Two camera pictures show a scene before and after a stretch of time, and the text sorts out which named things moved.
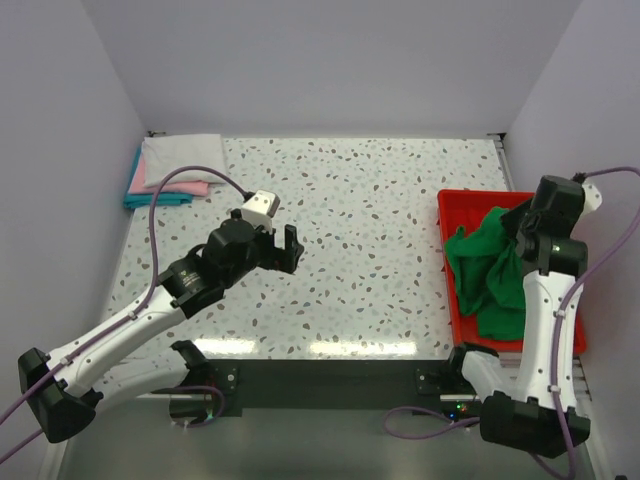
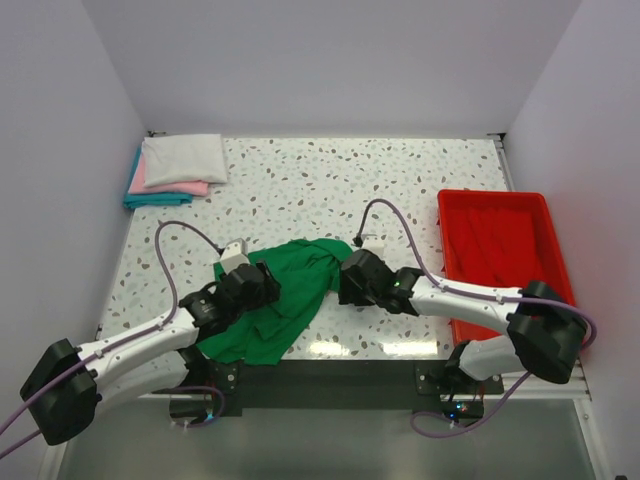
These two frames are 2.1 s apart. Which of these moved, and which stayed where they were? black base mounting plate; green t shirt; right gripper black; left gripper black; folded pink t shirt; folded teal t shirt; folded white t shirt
Moved: green t shirt; left gripper black; right gripper black
Stayed: folded teal t shirt; black base mounting plate; folded white t shirt; folded pink t shirt
